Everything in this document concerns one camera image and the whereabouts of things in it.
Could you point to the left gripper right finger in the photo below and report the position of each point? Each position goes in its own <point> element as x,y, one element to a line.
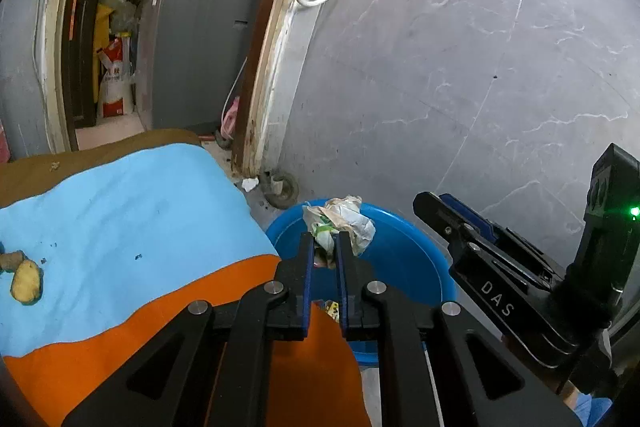
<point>439,366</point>

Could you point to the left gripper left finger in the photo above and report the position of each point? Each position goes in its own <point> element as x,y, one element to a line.
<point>209,366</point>

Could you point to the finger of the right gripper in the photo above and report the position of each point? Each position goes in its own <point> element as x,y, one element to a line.
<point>458,233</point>
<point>482,225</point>

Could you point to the white green wrapper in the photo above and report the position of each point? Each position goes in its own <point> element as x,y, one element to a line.
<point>324,222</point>

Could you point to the blue plastic basin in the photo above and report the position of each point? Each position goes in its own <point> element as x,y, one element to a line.
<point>400,255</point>

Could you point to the yellow seasoning packet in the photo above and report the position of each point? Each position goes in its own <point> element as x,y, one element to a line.
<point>332,308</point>

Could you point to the light blue cloth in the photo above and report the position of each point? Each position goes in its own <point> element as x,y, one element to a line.
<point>113,238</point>

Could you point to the yellow potato piece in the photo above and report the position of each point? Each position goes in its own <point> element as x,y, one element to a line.
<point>26,285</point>

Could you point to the brown root piece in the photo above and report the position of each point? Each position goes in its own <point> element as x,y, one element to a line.
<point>9,262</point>

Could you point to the brown cloth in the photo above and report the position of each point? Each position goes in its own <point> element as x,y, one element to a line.
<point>34,175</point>

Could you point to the red white sack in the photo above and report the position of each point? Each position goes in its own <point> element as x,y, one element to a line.
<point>115,93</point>

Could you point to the grey refrigerator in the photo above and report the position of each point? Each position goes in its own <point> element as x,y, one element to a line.
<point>189,54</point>

